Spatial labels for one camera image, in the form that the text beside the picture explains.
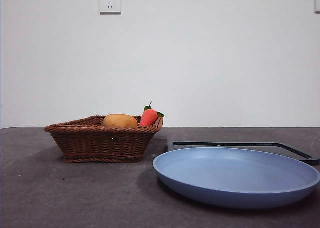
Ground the brown wicker basket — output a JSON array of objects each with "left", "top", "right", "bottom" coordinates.
[{"left": 44, "top": 115, "right": 164, "bottom": 164}]

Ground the blue round plate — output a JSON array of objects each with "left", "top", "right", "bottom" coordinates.
[{"left": 152, "top": 147, "right": 320, "bottom": 210}]

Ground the orange plush carrot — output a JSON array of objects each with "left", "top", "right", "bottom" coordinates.
[{"left": 139, "top": 101, "right": 166, "bottom": 128}]

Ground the yellow-brown potato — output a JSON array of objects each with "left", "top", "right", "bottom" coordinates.
[{"left": 102, "top": 114, "right": 139, "bottom": 128}]

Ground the black flat tray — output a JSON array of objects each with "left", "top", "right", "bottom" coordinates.
[{"left": 166, "top": 141, "right": 320, "bottom": 167}]

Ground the white wall socket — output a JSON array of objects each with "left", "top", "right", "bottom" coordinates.
[{"left": 99, "top": 0, "right": 122, "bottom": 15}]

